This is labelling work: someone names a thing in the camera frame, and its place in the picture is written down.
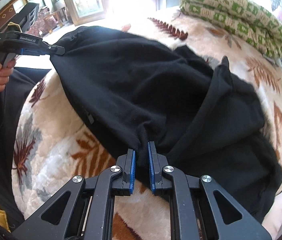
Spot wooden framed glass door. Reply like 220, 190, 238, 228
56, 0, 107, 26

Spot black cabinet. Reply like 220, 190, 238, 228
10, 2, 40, 33

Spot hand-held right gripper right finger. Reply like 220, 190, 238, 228
147, 141, 273, 240

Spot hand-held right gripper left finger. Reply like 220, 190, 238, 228
12, 148, 136, 240

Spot wooden drawer cabinet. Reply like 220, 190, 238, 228
0, 0, 32, 34

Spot black pants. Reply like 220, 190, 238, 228
49, 25, 282, 224

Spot floral sofa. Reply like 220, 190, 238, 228
29, 7, 65, 35

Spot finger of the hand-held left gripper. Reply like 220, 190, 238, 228
20, 43, 66, 56

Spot leaf print bed blanket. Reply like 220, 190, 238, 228
12, 9, 282, 240

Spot person's dark clothing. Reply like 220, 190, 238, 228
0, 66, 52, 233

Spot green patterned folded quilt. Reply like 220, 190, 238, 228
176, 0, 282, 58

